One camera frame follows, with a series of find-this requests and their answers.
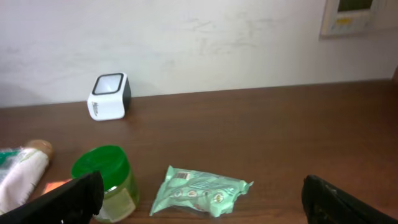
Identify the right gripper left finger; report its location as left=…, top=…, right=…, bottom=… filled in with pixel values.
left=1, top=171, right=104, bottom=224

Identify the green wipes packet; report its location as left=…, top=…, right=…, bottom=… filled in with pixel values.
left=0, top=147, right=22, bottom=182

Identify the white barcode scanner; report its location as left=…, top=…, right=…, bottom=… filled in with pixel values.
left=86, top=73, right=131, bottom=121

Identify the wall control panel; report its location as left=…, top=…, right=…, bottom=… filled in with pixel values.
left=320, top=0, right=398, bottom=39

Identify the green lid jar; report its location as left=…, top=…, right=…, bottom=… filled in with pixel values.
left=71, top=145, right=139, bottom=223

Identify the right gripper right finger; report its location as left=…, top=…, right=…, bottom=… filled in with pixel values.
left=301, top=175, right=397, bottom=224

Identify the orange tissue pack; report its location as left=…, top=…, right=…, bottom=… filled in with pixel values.
left=42, top=179, right=71, bottom=195

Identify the light green pouch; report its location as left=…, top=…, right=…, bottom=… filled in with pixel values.
left=150, top=166, right=253, bottom=217

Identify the white cream tube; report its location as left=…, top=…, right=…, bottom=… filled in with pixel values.
left=1, top=139, right=54, bottom=215

